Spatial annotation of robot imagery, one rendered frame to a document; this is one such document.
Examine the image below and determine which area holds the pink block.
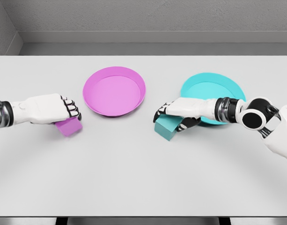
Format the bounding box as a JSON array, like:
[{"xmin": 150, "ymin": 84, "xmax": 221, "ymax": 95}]
[{"xmin": 55, "ymin": 118, "xmax": 83, "ymax": 137}]

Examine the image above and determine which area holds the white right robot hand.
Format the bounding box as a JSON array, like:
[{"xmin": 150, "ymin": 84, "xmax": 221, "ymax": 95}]
[{"xmin": 153, "ymin": 97, "xmax": 202, "ymax": 133}]

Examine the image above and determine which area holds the teal block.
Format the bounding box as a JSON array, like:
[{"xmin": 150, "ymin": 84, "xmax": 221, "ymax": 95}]
[{"xmin": 154, "ymin": 114, "xmax": 184, "ymax": 142}]

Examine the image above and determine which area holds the cyan plate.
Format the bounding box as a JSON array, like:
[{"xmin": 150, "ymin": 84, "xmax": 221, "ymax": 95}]
[{"xmin": 180, "ymin": 72, "xmax": 247, "ymax": 127}]

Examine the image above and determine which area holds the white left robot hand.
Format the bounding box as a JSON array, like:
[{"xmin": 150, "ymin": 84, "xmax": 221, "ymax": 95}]
[{"xmin": 28, "ymin": 93, "xmax": 82, "ymax": 124}]

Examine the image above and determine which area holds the pink plate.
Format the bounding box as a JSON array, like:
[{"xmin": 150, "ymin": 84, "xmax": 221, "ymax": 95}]
[{"xmin": 82, "ymin": 67, "xmax": 147, "ymax": 118}]

